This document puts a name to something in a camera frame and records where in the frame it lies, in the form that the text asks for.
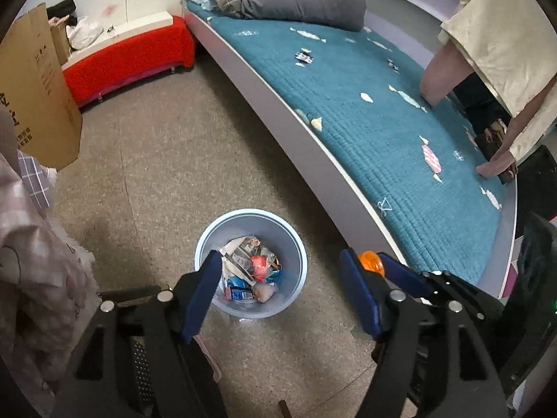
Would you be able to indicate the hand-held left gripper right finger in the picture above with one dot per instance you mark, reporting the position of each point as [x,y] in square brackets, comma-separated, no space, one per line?
[361,296]

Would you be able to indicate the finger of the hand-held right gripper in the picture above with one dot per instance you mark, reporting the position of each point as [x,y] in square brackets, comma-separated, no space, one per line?
[404,274]

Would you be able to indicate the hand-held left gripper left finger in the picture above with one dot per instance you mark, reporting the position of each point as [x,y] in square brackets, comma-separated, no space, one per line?
[202,296]

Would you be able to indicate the orange plastic ball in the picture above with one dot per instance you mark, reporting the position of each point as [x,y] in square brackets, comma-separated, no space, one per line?
[374,263]

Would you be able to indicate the white wrapper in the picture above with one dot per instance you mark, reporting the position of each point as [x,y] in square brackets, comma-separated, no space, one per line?
[233,270]

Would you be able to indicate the orange snack packet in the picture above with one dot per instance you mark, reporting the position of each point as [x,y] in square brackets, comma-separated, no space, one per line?
[265,292]

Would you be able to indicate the red snack packet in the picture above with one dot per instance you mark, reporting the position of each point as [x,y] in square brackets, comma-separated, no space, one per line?
[259,268]

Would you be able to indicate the black and white patterned packet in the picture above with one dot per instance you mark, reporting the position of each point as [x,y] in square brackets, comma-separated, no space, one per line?
[248,248]

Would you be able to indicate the light blue waste bin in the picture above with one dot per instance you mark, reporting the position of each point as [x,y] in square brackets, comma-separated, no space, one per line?
[283,248]

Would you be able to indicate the pink slipper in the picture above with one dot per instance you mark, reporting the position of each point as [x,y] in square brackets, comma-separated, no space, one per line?
[209,357]

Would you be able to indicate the black flat panel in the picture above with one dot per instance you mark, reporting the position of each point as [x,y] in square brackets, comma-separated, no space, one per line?
[539,183]

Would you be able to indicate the dark patterned pouch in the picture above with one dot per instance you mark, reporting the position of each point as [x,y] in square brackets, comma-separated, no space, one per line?
[494,139]

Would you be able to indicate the pink checked cloth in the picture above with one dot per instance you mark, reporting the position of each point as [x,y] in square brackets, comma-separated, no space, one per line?
[35,278]

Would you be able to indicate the grey checked bed sheet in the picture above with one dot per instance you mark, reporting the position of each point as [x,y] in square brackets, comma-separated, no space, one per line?
[37,178]

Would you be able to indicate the red covered bench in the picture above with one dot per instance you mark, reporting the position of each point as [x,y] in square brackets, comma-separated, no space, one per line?
[130,61]

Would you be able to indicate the brown cardboard box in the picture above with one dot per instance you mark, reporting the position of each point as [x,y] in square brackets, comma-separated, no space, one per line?
[35,96]

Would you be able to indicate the white bundle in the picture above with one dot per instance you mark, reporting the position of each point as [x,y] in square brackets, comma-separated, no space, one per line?
[85,32]

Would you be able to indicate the brown paper bag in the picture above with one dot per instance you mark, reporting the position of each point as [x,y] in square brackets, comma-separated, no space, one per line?
[60,41]

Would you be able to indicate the black bag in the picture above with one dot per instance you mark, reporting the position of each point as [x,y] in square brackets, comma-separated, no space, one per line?
[61,8]

